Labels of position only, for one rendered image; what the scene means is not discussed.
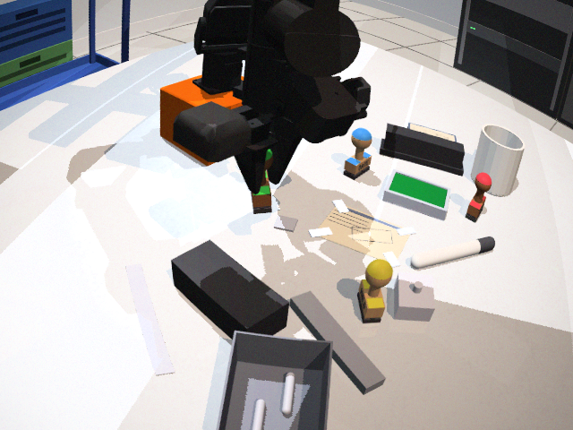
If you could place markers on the grey mug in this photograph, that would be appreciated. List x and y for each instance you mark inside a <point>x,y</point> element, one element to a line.
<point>499,153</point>

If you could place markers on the red-handled rubber stamp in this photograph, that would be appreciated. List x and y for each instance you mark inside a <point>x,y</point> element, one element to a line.
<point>483,183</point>

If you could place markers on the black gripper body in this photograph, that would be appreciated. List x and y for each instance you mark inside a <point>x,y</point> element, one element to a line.
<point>216,133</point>

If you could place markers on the green ink pad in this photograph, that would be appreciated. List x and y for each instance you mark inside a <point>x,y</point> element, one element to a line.
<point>417,194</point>

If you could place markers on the pale grey flat bar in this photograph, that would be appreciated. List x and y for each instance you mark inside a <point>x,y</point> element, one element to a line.
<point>351,359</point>

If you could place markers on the rubber stamp with yellow knob handle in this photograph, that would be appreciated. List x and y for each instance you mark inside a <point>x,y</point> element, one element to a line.
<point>377,275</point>

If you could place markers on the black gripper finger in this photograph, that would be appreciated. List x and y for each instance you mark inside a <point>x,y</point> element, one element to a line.
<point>289,138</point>
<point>251,163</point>

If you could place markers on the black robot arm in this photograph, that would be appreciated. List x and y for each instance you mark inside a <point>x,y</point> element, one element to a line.
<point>317,41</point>

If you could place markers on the white flat strip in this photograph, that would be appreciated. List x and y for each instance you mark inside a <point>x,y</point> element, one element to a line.
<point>151,332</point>

